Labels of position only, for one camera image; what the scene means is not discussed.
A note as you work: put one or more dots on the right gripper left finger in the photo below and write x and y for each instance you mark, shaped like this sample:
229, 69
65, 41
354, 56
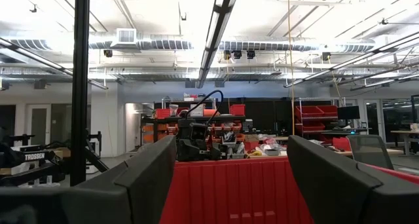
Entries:
137, 191

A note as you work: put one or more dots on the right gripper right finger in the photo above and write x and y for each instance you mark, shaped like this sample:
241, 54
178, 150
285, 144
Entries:
334, 191

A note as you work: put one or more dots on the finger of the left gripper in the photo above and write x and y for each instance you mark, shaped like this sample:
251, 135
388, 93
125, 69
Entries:
217, 152
186, 151

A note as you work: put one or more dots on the small orange storage bin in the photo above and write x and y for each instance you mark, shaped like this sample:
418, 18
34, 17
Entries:
211, 112

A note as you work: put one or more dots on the red plastic bin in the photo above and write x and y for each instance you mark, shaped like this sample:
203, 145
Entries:
235, 191

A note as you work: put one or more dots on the small red storage bin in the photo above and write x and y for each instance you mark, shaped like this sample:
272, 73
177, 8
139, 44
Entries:
163, 113
307, 112
340, 143
329, 110
237, 110

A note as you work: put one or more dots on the black shelf unit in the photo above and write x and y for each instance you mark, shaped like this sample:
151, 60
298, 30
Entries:
163, 120

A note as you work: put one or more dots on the white box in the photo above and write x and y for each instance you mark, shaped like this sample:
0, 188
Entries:
197, 111

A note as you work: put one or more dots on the clear plastic bag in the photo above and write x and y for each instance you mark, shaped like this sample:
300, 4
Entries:
271, 145

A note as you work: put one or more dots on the blue grey office chair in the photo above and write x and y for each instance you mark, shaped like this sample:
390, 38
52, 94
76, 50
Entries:
370, 148

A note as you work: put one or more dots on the black monitor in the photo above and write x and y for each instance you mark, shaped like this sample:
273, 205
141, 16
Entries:
348, 112

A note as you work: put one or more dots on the wooden desk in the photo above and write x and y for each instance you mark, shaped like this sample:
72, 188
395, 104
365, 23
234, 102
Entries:
406, 131

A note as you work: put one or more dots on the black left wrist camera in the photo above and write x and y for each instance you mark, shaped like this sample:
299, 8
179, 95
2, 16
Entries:
198, 132

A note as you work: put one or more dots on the black aluminium frame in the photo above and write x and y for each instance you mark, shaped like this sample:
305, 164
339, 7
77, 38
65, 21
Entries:
80, 86

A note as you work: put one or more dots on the black ceiling light rail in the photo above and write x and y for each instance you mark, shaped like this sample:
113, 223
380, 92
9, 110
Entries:
216, 30

